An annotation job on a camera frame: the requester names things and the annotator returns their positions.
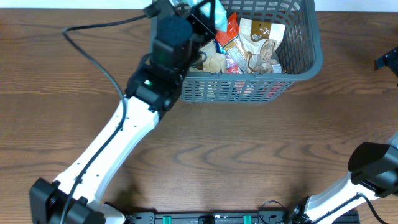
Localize teal snack wrapper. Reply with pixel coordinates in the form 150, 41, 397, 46
169, 0, 228, 32

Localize orange cracker package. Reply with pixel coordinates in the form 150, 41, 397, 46
215, 13, 253, 74

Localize colourful tissue pack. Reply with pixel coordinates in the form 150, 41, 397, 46
213, 37, 249, 97

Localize grey plastic basket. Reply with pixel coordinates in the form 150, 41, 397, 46
148, 0, 324, 104

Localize cream brown snack bag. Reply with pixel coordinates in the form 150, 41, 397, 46
200, 39, 216, 58

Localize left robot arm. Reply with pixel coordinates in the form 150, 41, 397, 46
29, 0, 221, 223

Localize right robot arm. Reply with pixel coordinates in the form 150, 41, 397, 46
284, 134, 397, 223

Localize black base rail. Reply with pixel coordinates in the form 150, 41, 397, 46
124, 208, 361, 224

